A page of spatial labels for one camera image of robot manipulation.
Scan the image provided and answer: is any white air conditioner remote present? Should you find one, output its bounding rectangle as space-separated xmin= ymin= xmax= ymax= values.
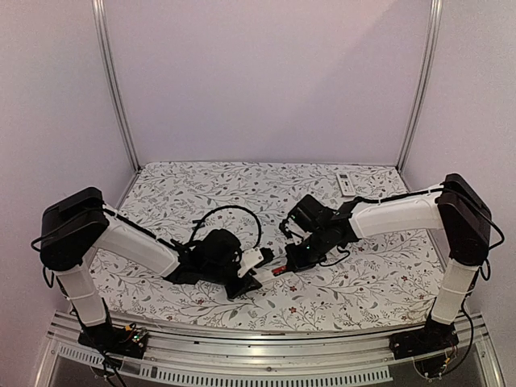
xmin=336 ymin=173 xmax=356 ymax=198

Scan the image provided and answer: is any red battery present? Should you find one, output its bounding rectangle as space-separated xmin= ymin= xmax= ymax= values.
xmin=273 ymin=267 xmax=285 ymax=276

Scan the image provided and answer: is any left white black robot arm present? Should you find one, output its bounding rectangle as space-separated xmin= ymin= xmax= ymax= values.
xmin=31 ymin=187 xmax=264 ymax=350

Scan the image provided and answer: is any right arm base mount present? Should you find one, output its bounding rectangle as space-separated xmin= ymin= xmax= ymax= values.
xmin=389 ymin=317 xmax=459 ymax=360

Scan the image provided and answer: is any right aluminium frame post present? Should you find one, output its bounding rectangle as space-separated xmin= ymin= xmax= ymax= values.
xmin=396 ymin=0 xmax=443 ymax=175

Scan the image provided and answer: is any left aluminium frame post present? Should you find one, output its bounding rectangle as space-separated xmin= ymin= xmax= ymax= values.
xmin=91 ymin=0 xmax=140 ymax=172

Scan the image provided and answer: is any long white remote control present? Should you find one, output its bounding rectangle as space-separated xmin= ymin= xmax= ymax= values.
xmin=252 ymin=269 xmax=285 ymax=285

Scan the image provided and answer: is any floral patterned table mat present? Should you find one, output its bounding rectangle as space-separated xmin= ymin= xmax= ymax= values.
xmin=79 ymin=160 xmax=452 ymax=332

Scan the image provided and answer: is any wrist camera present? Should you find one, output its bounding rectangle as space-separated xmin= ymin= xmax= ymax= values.
xmin=278 ymin=217 xmax=303 ymax=243
xmin=237 ymin=248 xmax=274 ymax=278

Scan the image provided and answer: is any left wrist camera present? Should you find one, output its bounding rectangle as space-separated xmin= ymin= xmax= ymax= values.
xmin=237 ymin=248 xmax=274 ymax=278

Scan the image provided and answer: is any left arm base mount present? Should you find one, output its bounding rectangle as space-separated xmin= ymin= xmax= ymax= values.
xmin=74 ymin=299 xmax=148 ymax=360

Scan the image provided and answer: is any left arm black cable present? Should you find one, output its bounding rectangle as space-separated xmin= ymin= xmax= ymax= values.
xmin=192 ymin=204 xmax=263 ymax=247

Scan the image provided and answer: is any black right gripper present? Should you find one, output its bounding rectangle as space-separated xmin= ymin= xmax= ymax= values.
xmin=283 ymin=229 xmax=331 ymax=274

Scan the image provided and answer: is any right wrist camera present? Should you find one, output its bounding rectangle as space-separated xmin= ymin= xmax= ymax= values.
xmin=278 ymin=217 xmax=303 ymax=243

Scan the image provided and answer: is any aluminium frame post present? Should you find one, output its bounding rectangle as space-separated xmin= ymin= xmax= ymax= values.
xmin=91 ymin=0 xmax=140 ymax=172
xmin=396 ymin=0 xmax=443 ymax=175

